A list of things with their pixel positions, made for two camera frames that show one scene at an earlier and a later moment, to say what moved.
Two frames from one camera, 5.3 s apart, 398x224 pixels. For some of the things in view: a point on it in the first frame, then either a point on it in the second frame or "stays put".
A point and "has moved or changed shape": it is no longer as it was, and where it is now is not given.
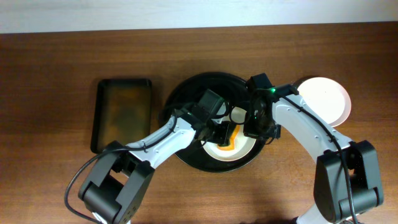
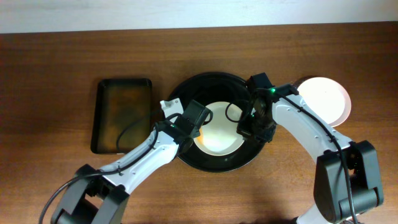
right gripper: [254, 130] stays put
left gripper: [222, 134] -> [186, 143]
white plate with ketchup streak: [327, 98] stays put
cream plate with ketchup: [243, 144] has moved or changed shape
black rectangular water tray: [122, 112] stays put
